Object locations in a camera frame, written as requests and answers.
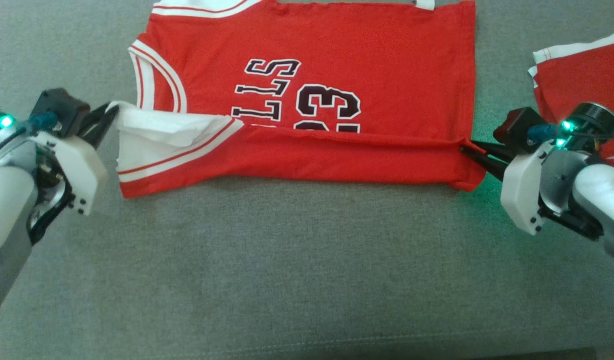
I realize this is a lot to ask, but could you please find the red basketball shorts white trim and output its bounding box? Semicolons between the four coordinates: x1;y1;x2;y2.
528;27;614;171

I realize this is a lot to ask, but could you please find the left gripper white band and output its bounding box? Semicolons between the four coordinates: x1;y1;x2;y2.
29;102;120;243

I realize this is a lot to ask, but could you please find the large grey sofa seat cushion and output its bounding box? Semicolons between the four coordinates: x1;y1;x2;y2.
0;0;614;360

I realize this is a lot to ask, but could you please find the right black cable teal plug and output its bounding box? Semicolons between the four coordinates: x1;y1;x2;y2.
527;124;614;146

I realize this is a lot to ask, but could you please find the red basketball jersey white trim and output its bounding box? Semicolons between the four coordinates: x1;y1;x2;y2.
116;0;488;199

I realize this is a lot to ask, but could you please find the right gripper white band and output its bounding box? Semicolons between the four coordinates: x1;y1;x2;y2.
459;141;563;236

